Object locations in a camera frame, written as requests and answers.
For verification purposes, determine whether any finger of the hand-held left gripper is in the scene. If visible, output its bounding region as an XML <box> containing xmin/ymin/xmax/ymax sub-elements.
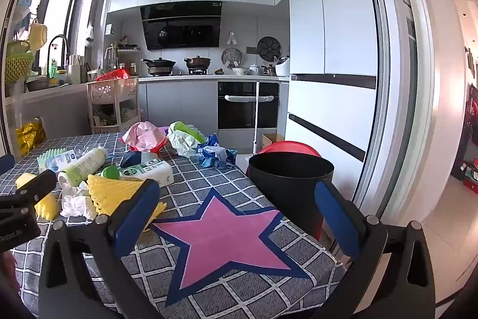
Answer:
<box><xmin>0</xmin><ymin>154</ymin><xmax>15</xmax><ymax>175</ymax></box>
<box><xmin>0</xmin><ymin>170</ymin><xmax>56</xmax><ymax>219</ymax></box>

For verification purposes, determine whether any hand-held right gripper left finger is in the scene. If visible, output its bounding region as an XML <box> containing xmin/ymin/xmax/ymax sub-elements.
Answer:
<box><xmin>38</xmin><ymin>178</ymin><xmax>162</xmax><ymax>319</ymax></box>

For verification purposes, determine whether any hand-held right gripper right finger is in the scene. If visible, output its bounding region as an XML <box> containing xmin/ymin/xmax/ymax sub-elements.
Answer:
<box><xmin>315</xmin><ymin>179</ymin><xmax>437</xmax><ymax>319</ymax></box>

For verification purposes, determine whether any yellow foam sponge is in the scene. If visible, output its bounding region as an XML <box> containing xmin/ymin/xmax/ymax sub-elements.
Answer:
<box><xmin>16</xmin><ymin>173</ymin><xmax>60</xmax><ymax>221</ymax></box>

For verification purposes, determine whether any green foam fruit net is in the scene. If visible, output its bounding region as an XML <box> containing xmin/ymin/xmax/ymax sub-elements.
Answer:
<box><xmin>36</xmin><ymin>148</ymin><xmax>75</xmax><ymax>172</ymax></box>

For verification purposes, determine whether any white packet with blue label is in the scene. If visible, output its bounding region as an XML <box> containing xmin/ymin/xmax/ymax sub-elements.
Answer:
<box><xmin>48</xmin><ymin>150</ymin><xmax>77</xmax><ymax>174</ymax></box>

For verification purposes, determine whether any yellow foam fruit net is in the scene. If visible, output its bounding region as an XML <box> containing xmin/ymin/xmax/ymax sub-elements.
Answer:
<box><xmin>87</xmin><ymin>174</ymin><xmax>167</xmax><ymax>227</ymax></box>

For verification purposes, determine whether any white tissue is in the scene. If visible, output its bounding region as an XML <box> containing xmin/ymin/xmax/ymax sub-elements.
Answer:
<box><xmin>60</xmin><ymin>186</ymin><xmax>98</xmax><ymax>219</ymax></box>

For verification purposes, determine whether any black round waste bin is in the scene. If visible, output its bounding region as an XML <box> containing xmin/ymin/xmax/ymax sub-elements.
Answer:
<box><xmin>248</xmin><ymin>152</ymin><xmax>335</xmax><ymax>241</ymax></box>

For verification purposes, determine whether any slim white plastic bottle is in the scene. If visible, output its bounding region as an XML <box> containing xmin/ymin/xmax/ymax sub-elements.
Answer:
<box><xmin>57</xmin><ymin>146</ymin><xmax>108</xmax><ymax>187</ymax></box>

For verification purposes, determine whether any clear plastic bag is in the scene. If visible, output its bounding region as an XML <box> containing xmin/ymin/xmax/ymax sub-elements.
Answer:
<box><xmin>73</xmin><ymin>141</ymin><xmax>109</xmax><ymax>157</ymax></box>

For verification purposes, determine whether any pink and red plastic bag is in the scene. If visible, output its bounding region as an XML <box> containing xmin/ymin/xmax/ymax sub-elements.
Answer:
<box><xmin>120</xmin><ymin>121</ymin><xmax>168</xmax><ymax>155</ymax></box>

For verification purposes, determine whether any green and white plastic bag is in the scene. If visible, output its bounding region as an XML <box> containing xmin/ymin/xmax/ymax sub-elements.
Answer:
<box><xmin>167</xmin><ymin>121</ymin><xmax>206</xmax><ymax>158</ymax></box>

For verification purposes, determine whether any person's left forearm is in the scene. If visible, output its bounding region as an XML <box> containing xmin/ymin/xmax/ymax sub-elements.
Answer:
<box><xmin>0</xmin><ymin>250</ymin><xmax>19</xmax><ymax>295</ymax></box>

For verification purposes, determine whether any gold foil bag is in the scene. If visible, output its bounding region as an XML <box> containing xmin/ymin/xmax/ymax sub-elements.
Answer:
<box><xmin>15</xmin><ymin>118</ymin><xmax>47</xmax><ymax>156</ymax></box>

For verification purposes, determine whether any red round plastic stool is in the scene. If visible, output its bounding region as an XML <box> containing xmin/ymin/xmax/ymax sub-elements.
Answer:
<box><xmin>258</xmin><ymin>141</ymin><xmax>324</xmax><ymax>241</ymax></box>

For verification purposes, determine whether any green plastic colander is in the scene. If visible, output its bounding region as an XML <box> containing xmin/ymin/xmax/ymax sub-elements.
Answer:
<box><xmin>4</xmin><ymin>40</ymin><xmax>35</xmax><ymax>83</ymax></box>

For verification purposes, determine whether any open cardboard box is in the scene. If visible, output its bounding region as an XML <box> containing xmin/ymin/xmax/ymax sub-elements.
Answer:
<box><xmin>262</xmin><ymin>133</ymin><xmax>286</xmax><ymax>153</ymax></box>

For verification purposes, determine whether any white utensil holder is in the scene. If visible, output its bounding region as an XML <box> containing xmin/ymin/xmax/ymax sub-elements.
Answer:
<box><xmin>67</xmin><ymin>55</ymin><xmax>82</xmax><ymax>84</ymax></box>

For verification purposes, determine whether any white kitchen counter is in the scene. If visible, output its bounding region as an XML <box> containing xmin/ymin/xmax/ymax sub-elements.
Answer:
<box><xmin>4</xmin><ymin>74</ymin><xmax>291</xmax><ymax>155</ymax></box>

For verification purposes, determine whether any cream plastic storage trolley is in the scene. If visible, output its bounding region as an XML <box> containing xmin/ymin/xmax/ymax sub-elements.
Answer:
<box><xmin>87</xmin><ymin>78</ymin><xmax>142</xmax><ymax>135</ymax></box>

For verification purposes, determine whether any black kitchen faucet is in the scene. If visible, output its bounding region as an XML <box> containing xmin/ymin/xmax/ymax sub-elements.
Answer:
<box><xmin>48</xmin><ymin>35</ymin><xmax>71</xmax><ymax>75</ymax></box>

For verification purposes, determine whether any yellow plastic basket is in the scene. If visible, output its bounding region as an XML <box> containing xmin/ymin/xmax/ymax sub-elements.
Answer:
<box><xmin>29</xmin><ymin>22</ymin><xmax>48</xmax><ymax>52</ymax></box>

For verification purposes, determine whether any red plastic basket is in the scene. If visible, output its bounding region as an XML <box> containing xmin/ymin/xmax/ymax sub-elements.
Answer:
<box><xmin>96</xmin><ymin>68</ymin><xmax>130</xmax><ymax>81</ymax></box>

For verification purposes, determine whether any black built-in oven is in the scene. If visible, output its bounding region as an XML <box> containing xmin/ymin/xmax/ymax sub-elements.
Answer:
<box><xmin>217</xmin><ymin>81</ymin><xmax>280</xmax><ymax>131</ymax></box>

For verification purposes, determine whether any condiment rack with bottles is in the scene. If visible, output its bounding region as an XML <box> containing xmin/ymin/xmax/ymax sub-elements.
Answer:
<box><xmin>117</xmin><ymin>49</ymin><xmax>142</xmax><ymax>77</ymax></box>

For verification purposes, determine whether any black wok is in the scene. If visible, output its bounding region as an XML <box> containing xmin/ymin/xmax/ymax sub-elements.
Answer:
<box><xmin>141</xmin><ymin>57</ymin><xmax>177</xmax><ymax>76</ymax></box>

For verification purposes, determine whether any white rice cooker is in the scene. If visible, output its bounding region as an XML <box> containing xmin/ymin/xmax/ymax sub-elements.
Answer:
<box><xmin>274</xmin><ymin>55</ymin><xmax>291</xmax><ymax>77</ymax></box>

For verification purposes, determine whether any dark cooking pot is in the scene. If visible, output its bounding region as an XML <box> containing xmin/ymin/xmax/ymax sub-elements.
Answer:
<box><xmin>184</xmin><ymin>55</ymin><xmax>212</xmax><ymax>75</ymax></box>

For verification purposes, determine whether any white refrigerator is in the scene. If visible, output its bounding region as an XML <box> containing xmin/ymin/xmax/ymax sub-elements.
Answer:
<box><xmin>284</xmin><ymin>0</ymin><xmax>382</xmax><ymax>205</ymax></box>

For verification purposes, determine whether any silver round steamer rack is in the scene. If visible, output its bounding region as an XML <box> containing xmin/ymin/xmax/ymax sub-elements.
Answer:
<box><xmin>221</xmin><ymin>47</ymin><xmax>243</xmax><ymax>68</ymax></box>

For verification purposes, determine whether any dark round steamer rack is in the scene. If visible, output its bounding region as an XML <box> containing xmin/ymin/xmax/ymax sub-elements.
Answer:
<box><xmin>257</xmin><ymin>36</ymin><xmax>282</xmax><ymax>62</ymax></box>

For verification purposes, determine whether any black range hood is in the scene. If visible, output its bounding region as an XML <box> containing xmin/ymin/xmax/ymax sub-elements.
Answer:
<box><xmin>140</xmin><ymin>1</ymin><xmax>223</xmax><ymax>51</ymax></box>

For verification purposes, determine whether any grey sliding door frame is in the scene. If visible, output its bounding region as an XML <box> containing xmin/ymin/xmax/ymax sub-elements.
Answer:
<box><xmin>355</xmin><ymin>0</ymin><xmax>437</xmax><ymax>226</ymax></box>

